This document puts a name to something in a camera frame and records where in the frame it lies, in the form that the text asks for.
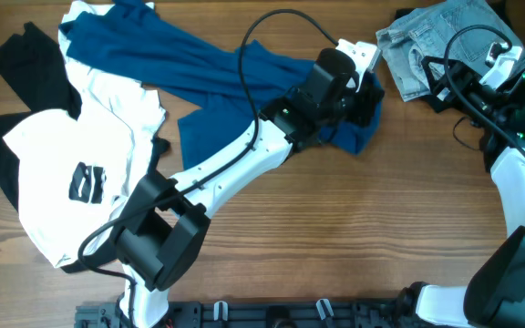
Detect blue polo shirt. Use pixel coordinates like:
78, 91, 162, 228
57, 0, 386, 170

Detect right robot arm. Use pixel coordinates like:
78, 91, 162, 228
395, 47, 525, 327

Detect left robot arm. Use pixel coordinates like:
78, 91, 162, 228
109, 42, 384, 327

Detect black garment under shorts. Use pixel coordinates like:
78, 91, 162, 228
394, 0, 514, 113

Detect light blue denim shorts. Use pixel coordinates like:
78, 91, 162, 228
376, 0, 525, 102

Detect white t-shirt with black print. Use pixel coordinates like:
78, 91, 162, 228
2, 0, 168, 269

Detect black garment on left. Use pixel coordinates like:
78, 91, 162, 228
0, 23, 170, 271

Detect left black cable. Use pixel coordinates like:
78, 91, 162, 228
77, 8, 340, 328

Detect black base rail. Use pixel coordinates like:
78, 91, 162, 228
74, 298, 409, 328

